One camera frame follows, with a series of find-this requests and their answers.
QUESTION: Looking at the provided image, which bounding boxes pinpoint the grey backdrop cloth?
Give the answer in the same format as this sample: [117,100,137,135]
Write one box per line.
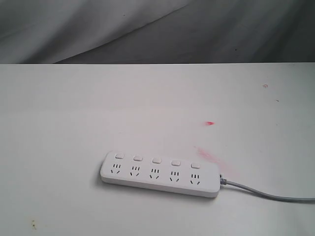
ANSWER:
[0,0,315,64]

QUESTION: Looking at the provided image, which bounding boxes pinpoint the white power cable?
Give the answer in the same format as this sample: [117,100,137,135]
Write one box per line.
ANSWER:
[218,174,315,205]

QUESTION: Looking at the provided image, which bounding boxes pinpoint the white five-outlet power strip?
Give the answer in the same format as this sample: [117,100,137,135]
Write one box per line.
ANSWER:
[100,151,221,198]

